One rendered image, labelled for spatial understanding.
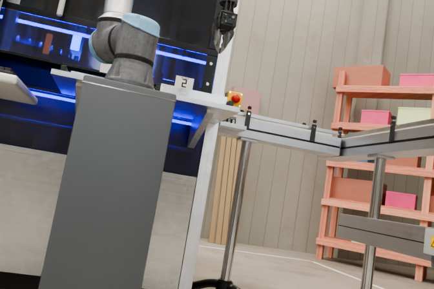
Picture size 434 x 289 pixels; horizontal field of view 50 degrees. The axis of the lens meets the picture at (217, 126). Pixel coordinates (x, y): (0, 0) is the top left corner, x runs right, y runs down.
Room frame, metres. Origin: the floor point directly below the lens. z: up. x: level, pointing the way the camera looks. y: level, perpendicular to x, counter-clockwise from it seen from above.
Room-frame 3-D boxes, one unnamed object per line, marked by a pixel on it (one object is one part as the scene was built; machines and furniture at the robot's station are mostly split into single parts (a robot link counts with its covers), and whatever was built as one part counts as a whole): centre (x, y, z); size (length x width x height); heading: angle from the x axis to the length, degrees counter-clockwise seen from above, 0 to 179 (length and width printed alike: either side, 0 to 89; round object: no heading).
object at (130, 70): (1.33, 0.27, 0.84); 0.15 x 0.15 x 0.10
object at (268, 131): (2.37, -0.31, 0.92); 0.69 x 0.15 x 0.16; 102
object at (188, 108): (1.90, 0.32, 0.87); 0.70 x 0.48 x 0.02; 102
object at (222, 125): (2.21, -0.06, 0.87); 0.14 x 0.13 x 0.02; 12
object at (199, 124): (1.94, 0.07, 0.79); 0.34 x 0.03 x 0.13; 12
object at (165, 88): (1.89, 0.14, 0.90); 0.34 x 0.26 x 0.04; 12
